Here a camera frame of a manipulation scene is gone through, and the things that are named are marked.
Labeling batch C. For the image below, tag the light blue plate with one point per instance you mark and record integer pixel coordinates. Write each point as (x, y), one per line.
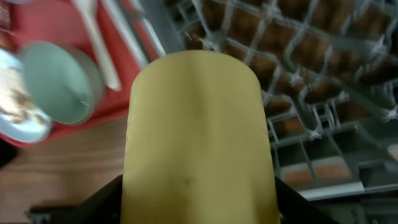
(30, 131)

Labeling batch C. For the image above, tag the food scraps on plate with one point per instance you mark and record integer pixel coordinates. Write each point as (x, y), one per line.
(16, 103)

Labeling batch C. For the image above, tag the grey dishwasher rack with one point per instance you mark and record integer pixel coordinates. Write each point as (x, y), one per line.
(328, 75)

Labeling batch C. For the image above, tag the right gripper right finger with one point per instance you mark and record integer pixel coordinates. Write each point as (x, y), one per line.
(295, 209)

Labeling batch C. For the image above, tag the white plastic spoon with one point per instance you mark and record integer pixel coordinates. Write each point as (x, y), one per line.
(87, 10)

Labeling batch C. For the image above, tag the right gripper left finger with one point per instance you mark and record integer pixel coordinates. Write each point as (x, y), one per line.
(103, 207)

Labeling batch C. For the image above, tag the yellow cup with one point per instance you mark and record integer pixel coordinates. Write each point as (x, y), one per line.
(197, 147)

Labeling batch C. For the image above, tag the red serving tray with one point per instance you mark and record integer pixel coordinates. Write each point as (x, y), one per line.
(60, 23)

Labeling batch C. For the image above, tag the green bowl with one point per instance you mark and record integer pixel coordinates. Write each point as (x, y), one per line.
(64, 82)

